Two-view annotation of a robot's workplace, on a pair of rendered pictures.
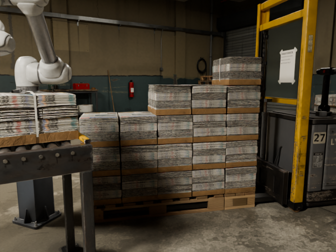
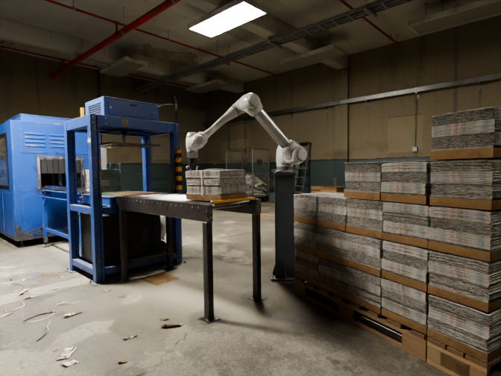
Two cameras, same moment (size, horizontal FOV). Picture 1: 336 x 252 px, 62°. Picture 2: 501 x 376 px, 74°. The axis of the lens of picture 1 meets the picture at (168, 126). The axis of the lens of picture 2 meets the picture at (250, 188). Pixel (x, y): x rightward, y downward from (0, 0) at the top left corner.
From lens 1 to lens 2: 2.05 m
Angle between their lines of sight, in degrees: 73
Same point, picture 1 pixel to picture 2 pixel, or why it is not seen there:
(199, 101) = (388, 183)
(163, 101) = (350, 181)
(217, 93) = (414, 172)
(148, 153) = (338, 240)
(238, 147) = (449, 265)
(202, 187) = (394, 307)
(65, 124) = (215, 190)
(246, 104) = (464, 192)
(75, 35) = not seen: outside the picture
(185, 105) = (374, 188)
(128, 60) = not seen: outside the picture
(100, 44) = not seen: outside the picture
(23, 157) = (181, 204)
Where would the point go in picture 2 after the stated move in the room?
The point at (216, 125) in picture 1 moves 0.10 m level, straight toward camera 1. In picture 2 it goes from (412, 221) to (395, 221)
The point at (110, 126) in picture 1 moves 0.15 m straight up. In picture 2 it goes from (311, 204) to (311, 185)
